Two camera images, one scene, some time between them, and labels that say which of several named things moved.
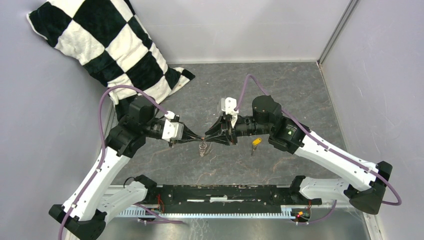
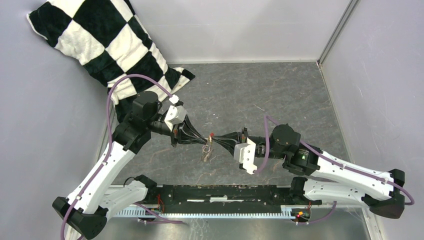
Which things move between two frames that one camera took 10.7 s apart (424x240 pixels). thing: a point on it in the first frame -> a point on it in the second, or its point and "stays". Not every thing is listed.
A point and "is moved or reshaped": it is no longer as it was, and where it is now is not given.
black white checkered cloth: [107, 38] stays
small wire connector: [202, 146] is moved or reshaped
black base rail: [226, 199] stays
